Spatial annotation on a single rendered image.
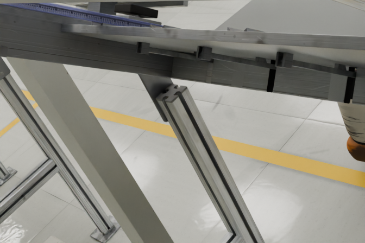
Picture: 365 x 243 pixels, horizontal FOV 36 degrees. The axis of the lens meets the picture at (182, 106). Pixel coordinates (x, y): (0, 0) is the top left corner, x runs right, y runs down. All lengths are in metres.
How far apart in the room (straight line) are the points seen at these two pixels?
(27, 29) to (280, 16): 0.52
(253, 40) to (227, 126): 1.45
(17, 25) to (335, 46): 0.40
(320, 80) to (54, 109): 0.52
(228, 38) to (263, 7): 0.64
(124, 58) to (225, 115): 1.22
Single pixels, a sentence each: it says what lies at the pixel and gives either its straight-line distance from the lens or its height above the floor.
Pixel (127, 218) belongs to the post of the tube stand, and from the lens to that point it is 1.16.
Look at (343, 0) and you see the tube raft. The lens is 0.28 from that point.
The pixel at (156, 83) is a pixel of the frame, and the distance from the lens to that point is 0.90.
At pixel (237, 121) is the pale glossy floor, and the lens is 1.92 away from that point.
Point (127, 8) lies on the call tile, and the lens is 0.80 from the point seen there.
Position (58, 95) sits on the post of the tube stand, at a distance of 1.02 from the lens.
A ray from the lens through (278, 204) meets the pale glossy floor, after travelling 1.56.
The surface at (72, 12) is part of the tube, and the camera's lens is 0.64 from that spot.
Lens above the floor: 1.05
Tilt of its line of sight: 29 degrees down
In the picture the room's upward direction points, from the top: 27 degrees counter-clockwise
